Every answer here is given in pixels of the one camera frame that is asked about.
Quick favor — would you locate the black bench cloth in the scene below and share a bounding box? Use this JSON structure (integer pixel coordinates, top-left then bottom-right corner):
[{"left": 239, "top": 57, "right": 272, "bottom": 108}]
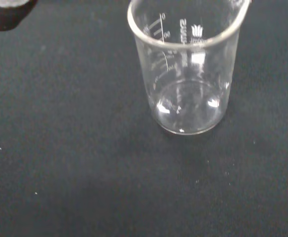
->
[{"left": 0, "top": 0, "right": 288, "bottom": 237}]

